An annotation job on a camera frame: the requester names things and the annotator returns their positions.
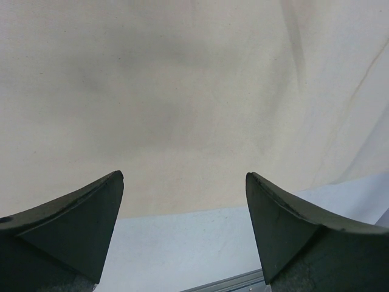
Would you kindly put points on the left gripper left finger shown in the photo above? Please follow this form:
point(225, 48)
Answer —
point(61, 245)

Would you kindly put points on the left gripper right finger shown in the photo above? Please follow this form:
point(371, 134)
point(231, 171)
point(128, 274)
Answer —
point(303, 247)

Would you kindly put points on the beige cloth surgical kit wrap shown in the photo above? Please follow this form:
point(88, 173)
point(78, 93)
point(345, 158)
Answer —
point(187, 97)

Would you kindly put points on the front aluminium rail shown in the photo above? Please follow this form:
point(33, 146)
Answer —
point(251, 281)

